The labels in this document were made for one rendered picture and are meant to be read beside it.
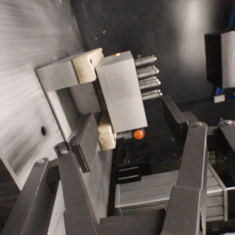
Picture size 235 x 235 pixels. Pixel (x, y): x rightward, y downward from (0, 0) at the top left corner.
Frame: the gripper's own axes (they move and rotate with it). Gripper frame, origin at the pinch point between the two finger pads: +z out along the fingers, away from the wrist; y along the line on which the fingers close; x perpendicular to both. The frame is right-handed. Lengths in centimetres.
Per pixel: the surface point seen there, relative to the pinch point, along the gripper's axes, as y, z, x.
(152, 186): 0.3, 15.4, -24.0
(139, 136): 0.2, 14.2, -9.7
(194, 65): 19.2, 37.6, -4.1
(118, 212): -8.0, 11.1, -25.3
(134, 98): 1.0, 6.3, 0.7
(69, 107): -9.4, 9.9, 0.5
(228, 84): 16.0, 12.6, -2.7
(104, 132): -4.0, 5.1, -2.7
